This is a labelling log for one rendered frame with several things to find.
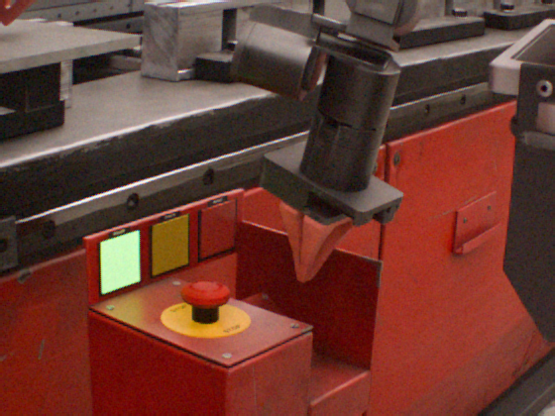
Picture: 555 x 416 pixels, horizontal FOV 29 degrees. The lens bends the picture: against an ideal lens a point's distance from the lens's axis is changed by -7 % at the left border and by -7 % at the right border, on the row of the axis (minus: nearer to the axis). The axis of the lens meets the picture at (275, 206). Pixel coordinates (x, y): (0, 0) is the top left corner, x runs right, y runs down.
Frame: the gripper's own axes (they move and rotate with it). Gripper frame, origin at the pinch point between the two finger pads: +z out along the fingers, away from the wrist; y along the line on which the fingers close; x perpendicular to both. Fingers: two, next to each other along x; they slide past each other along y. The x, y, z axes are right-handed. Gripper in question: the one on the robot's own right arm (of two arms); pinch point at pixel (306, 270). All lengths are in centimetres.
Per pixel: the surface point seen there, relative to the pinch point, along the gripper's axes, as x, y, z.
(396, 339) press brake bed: -60, 17, 41
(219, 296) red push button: 10.4, 0.8, -0.5
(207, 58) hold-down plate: -26.4, 36.3, -0.6
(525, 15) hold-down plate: -114, 36, 1
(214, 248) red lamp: -0.4, 10.0, 3.4
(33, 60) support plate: 21.2, 15.0, -16.4
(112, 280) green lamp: 12.6, 10.2, 3.0
